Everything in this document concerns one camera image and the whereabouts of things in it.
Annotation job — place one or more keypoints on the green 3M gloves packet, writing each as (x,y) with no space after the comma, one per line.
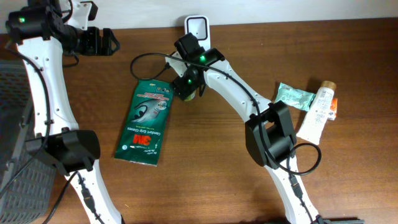
(144,129)

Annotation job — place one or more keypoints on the orange Kleenex tissue pack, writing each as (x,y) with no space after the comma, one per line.
(333,110)

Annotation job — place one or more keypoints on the white cream tube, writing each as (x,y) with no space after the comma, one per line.
(315,119)

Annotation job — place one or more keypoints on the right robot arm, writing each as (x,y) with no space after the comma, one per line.
(269,132)

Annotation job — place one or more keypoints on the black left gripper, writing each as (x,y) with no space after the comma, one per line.
(101,40)

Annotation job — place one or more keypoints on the light green wipes pack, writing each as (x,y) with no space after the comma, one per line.
(294,97)

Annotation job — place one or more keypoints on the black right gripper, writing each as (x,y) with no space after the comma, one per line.
(183,86)

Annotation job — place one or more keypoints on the green lidded jar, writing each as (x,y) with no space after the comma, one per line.
(190,97)

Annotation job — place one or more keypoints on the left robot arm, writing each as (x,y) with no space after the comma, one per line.
(44,32)

